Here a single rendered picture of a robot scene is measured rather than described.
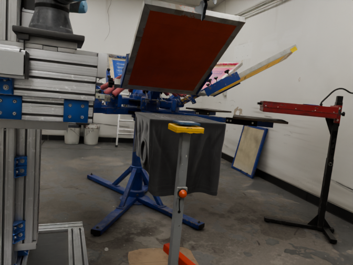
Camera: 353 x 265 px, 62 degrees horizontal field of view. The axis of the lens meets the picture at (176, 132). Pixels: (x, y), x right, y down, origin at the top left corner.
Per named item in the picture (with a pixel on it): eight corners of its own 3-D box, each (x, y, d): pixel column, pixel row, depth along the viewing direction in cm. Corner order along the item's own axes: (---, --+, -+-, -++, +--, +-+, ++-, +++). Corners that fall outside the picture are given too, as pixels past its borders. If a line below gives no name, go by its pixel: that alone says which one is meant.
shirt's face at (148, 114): (226, 124, 168) (226, 123, 168) (151, 119, 155) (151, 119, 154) (195, 116, 213) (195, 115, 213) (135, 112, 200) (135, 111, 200)
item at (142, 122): (159, 178, 162) (165, 119, 158) (144, 178, 160) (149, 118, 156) (143, 159, 206) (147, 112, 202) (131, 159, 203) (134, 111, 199)
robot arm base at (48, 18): (26, 28, 99) (26, -3, 97) (30, 35, 112) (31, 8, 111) (73, 35, 104) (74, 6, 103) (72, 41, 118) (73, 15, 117)
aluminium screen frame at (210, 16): (246, 22, 167) (244, 17, 168) (144, 3, 149) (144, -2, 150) (195, 93, 235) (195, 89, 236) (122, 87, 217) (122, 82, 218)
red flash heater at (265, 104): (325, 118, 276) (327, 105, 275) (341, 121, 232) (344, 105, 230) (258, 111, 288) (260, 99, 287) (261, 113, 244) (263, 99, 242)
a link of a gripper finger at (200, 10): (191, 18, 151) (195, -1, 147) (202, 20, 153) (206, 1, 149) (193, 19, 148) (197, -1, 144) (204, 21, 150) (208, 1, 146)
